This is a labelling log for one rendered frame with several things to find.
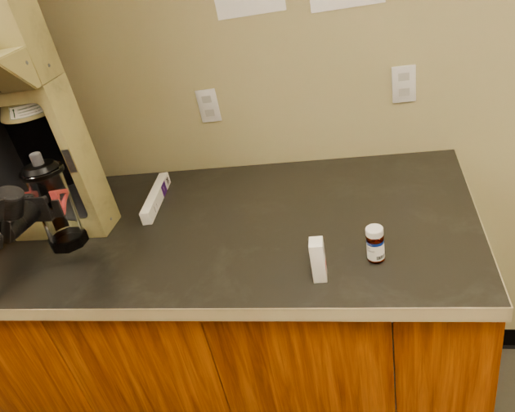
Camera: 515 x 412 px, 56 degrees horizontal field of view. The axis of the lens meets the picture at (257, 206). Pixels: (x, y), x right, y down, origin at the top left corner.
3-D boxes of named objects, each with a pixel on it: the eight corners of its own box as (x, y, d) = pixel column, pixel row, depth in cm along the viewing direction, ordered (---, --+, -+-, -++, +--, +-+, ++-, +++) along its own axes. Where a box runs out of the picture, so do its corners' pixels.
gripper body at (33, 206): (11, 196, 118) (-9, 211, 112) (47, 194, 116) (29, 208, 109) (20, 219, 121) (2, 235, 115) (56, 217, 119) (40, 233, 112)
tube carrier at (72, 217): (61, 230, 137) (33, 162, 127) (96, 229, 135) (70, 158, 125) (40, 252, 128) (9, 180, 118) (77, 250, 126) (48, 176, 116)
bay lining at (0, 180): (55, 181, 167) (10, 82, 149) (122, 175, 161) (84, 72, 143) (13, 221, 147) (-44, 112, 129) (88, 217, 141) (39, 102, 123)
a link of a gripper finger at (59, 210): (46, 180, 124) (24, 197, 116) (70, 178, 122) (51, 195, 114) (55, 203, 127) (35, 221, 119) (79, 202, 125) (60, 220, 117)
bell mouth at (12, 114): (24, 103, 146) (15, 86, 143) (75, 96, 142) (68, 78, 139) (-13, 127, 131) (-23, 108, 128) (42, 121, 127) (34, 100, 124)
